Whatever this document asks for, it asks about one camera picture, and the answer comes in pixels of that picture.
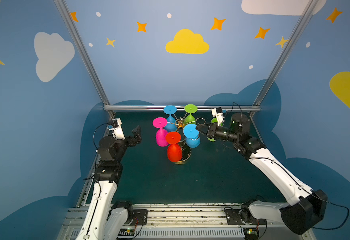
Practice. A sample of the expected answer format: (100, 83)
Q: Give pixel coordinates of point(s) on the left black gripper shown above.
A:
(133, 138)

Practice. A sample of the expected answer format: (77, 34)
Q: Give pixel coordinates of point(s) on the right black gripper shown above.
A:
(211, 132)

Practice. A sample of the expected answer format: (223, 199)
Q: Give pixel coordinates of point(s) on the blue wine glass front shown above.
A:
(191, 134)

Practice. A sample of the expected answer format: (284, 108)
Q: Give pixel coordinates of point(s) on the blue wine glass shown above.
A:
(171, 125)
(191, 134)

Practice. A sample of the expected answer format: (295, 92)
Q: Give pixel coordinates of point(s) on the green wine glass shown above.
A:
(213, 121)
(190, 109)

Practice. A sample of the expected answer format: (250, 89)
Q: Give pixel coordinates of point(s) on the gold wire wine glass rack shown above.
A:
(186, 150)

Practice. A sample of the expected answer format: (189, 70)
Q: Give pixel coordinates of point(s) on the red wine glass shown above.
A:
(174, 151)

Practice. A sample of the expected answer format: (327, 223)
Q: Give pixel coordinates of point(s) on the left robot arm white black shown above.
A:
(104, 221)

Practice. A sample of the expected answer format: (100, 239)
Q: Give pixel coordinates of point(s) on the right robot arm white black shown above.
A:
(304, 207)

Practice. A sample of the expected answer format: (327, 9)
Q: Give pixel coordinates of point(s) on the pink wine glass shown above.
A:
(160, 123)

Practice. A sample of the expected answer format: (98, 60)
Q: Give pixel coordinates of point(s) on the green wine glass back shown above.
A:
(190, 109)

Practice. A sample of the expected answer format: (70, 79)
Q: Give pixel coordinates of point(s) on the blue wine glass back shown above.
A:
(171, 125)

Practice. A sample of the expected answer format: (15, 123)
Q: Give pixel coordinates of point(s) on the left circuit board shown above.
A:
(128, 233)

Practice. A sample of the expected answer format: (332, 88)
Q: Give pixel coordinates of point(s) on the circuit board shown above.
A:
(251, 234)
(128, 233)

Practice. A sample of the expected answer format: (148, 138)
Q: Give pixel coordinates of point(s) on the right circuit board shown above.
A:
(251, 234)

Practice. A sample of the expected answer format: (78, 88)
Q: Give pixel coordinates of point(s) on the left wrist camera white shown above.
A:
(115, 129)

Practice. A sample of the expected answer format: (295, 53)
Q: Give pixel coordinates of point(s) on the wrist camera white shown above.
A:
(115, 129)
(218, 113)

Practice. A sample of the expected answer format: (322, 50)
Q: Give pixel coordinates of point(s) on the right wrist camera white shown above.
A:
(218, 113)

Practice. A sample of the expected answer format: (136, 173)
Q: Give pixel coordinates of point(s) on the aluminium frame back bar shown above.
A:
(155, 108)

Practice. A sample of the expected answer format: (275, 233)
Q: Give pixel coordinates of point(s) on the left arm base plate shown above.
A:
(139, 217)

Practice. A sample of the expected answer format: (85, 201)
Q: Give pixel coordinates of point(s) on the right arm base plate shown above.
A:
(235, 216)

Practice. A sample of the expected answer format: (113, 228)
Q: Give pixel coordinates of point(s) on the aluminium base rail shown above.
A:
(186, 222)

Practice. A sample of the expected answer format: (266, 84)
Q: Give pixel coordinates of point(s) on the aluminium frame left post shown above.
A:
(71, 26)

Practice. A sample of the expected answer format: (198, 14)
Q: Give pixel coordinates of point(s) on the aluminium frame post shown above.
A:
(287, 50)
(71, 26)

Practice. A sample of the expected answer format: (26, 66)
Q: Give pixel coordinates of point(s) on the aluminium frame right post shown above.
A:
(287, 50)

